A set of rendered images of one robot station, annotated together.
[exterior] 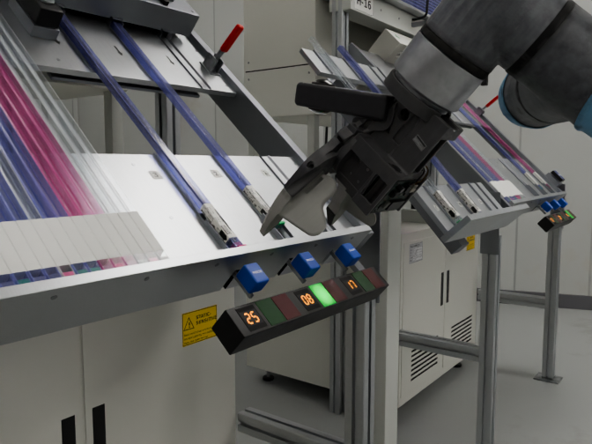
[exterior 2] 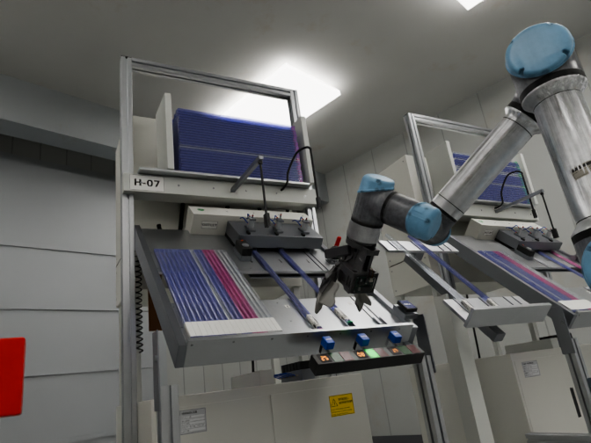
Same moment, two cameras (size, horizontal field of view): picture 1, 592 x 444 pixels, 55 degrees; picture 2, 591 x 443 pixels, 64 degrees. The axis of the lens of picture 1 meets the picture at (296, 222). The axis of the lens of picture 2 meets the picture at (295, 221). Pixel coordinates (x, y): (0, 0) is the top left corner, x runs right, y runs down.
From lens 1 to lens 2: 0.68 m
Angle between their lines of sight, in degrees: 34
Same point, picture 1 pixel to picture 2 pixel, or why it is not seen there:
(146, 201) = (280, 315)
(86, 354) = (273, 412)
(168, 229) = (288, 324)
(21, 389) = (242, 425)
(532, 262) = not seen: outside the picture
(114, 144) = not seen: hidden behind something
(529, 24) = (376, 205)
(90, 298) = (248, 345)
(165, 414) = not seen: outside the picture
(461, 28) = (357, 213)
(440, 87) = (358, 236)
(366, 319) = (427, 381)
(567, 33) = (390, 205)
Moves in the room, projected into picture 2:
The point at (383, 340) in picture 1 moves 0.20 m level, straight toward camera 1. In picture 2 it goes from (472, 414) to (453, 422)
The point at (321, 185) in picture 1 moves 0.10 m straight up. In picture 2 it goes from (333, 286) to (326, 246)
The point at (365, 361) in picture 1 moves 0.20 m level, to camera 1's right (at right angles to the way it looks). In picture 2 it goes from (432, 410) to (508, 402)
